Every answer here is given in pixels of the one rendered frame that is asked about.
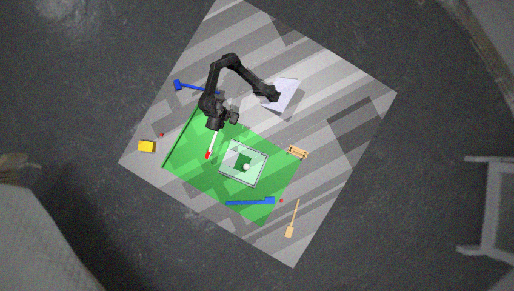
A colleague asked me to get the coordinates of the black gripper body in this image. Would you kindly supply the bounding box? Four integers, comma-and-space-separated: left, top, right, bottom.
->
219, 107, 239, 125

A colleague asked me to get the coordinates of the large green mat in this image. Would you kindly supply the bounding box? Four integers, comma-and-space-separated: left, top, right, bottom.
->
163, 108, 302, 227

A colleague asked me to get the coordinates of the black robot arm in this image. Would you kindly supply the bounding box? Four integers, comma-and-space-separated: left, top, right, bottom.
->
198, 52, 281, 132

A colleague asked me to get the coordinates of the yellow rectangular block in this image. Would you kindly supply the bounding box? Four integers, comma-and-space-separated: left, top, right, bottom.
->
138, 141, 156, 152

